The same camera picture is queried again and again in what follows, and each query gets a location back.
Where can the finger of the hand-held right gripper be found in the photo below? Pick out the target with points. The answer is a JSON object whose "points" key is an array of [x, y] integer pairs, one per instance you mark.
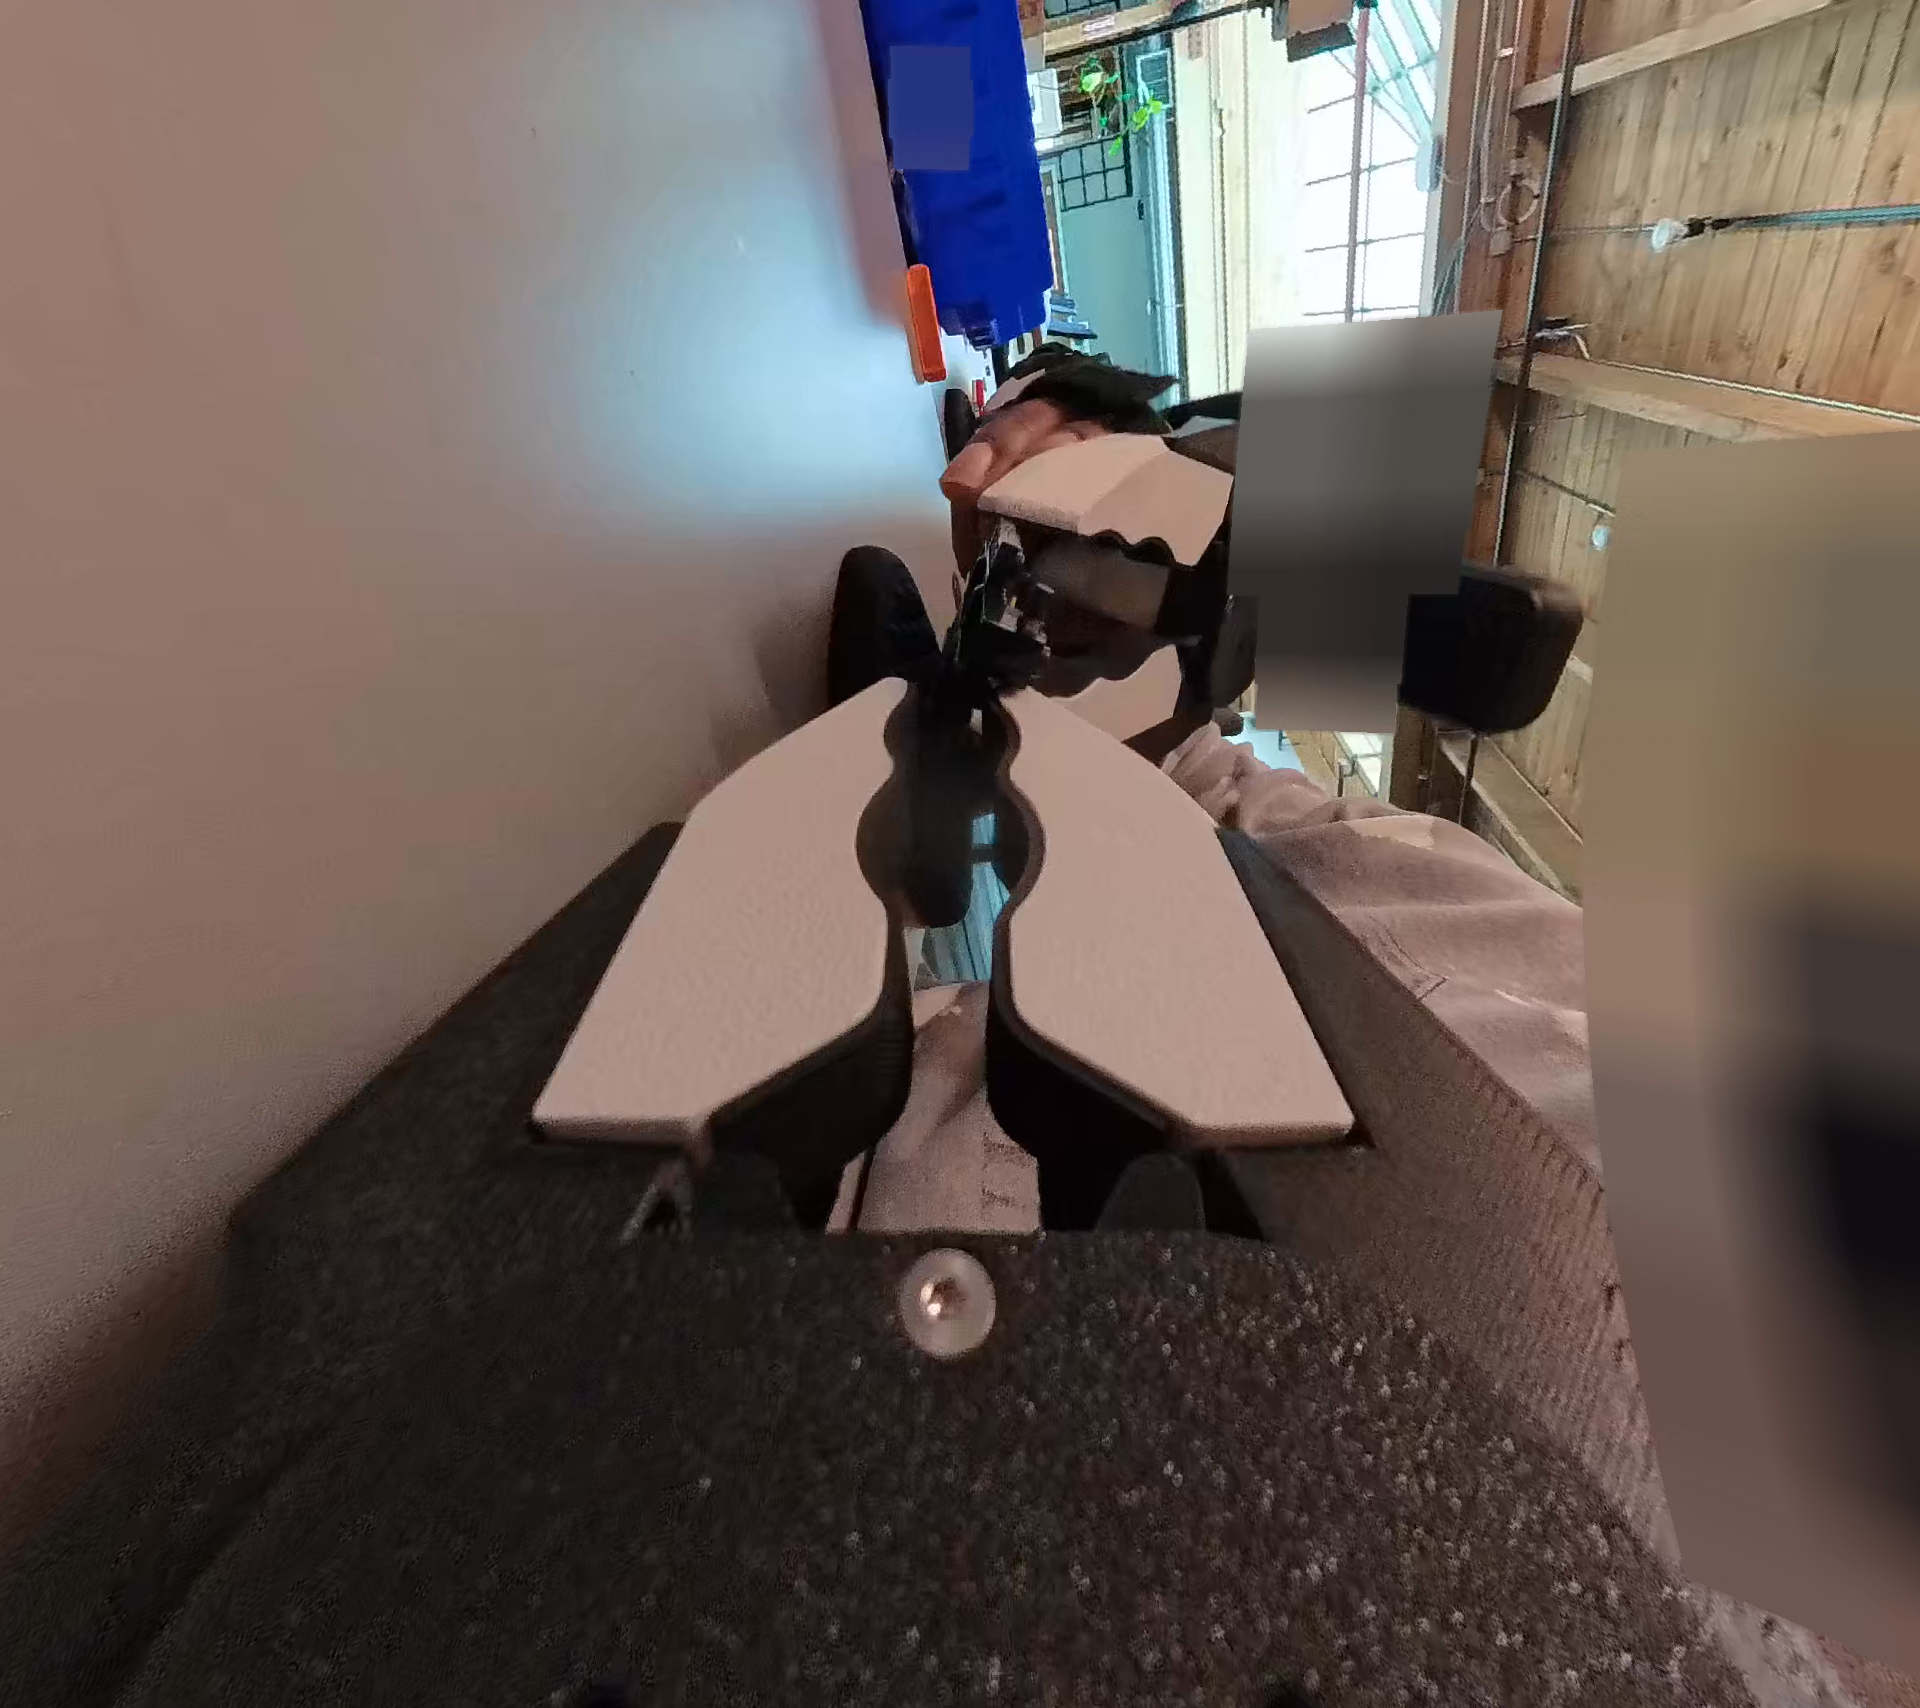
{"points": [[1126, 485], [1110, 592]]}

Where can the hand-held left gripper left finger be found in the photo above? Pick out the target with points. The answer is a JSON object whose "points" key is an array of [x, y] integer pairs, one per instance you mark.
{"points": [[721, 989]]}

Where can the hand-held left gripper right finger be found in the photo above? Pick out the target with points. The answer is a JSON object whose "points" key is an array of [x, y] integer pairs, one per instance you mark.
{"points": [[1170, 989]]}

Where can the black lego chassis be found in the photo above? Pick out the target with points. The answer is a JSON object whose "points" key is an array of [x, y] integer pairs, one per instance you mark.
{"points": [[961, 719]]}

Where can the person's right hand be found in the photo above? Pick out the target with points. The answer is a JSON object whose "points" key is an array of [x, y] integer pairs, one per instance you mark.
{"points": [[1051, 404]]}

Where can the black round cushion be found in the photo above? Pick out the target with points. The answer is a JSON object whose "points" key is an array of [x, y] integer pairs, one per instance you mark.
{"points": [[881, 622]]}

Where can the orange traffic cone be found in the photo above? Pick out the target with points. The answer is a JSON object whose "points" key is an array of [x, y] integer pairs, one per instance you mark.
{"points": [[925, 323]]}

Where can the blue plastic bin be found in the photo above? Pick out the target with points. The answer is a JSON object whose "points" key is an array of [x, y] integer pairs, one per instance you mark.
{"points": [[954, 89]]}

